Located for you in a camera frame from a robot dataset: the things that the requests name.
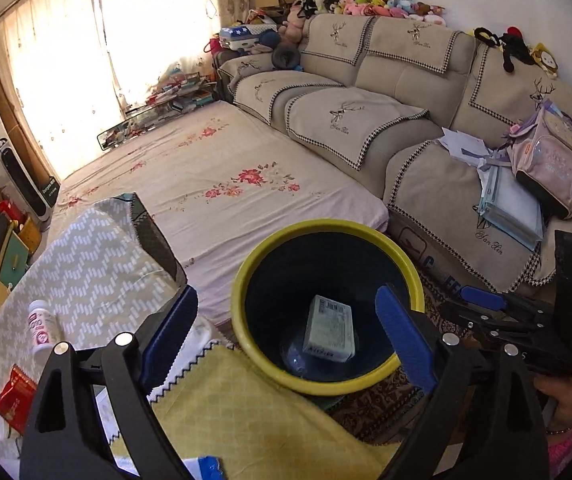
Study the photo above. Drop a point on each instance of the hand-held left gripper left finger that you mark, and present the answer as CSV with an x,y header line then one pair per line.
x,y
173,335

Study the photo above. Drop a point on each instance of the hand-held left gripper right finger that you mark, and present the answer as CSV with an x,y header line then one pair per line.
x,y
405,335

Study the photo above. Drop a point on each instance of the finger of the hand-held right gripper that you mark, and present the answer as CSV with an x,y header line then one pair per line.
x,y
483,299
470,321

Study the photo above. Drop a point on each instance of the grey rectangular box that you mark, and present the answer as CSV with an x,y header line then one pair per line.
x,y
328,327

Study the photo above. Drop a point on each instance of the white bottle with pink label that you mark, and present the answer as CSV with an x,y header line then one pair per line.
x,y
43,327

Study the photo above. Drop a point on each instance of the yellow trash bin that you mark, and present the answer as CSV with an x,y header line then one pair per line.
x,y
326,226

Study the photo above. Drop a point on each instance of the person's right forearm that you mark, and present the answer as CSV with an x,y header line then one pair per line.
x,y
568,455

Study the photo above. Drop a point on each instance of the person's right hand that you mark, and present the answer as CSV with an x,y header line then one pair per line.
x,y
558,400

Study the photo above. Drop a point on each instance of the printed cardboard sheet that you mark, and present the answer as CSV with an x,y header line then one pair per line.
x,y
430,260

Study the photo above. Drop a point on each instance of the stack of blue folders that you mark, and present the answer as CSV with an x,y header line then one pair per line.
x,y
510,205

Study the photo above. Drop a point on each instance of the beige zigzag patterned cloth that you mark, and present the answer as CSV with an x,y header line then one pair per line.
x,y
91,270

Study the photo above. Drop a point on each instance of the clear plastic wrapper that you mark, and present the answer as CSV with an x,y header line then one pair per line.
x,y
296,356

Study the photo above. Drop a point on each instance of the yellow checked cloth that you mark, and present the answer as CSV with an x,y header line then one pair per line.
x,y
266,425

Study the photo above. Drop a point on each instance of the small blue wrapper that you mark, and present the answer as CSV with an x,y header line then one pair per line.
x,y
213,469

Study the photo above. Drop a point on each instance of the pink backpack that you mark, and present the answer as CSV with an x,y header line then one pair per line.
x,y
550,160

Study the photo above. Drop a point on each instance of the red snack packet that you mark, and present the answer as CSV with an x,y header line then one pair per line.
x,y
13,392

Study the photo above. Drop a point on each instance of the green board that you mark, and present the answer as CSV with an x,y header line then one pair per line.
x,y
13,260

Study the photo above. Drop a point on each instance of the floral bedsheet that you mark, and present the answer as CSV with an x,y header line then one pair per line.
x,y
206,160

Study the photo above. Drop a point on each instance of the red box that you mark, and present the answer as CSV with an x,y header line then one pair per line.
x,y
8,210

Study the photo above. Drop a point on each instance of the glass table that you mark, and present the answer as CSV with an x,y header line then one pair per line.
x,y
126,132

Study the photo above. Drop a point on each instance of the white tower fan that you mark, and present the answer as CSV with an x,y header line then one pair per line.
x,y
16,175

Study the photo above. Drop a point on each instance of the beige sofa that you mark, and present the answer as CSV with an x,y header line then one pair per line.
x,y
400,80

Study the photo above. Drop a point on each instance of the yellow lion plush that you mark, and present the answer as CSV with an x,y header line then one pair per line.
x,y
545,60

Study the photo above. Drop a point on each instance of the pile of books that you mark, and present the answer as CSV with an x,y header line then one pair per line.
x,y
181,90

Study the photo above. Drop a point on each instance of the black plush toy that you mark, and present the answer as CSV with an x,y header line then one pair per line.
x,y
513,45

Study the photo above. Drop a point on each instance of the sheer window curtain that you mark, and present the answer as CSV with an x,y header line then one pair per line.
x,y
66,60

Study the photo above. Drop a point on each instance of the grey neck pillow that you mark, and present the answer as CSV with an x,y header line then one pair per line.
x,y
286,57

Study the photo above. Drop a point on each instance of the blue starred box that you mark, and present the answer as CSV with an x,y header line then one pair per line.
x,y
236,37

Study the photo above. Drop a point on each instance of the row of plush toys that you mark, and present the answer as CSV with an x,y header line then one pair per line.
x,y
365,5

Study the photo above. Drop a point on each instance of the pink plush bear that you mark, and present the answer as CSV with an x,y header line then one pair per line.
x,y
293,25

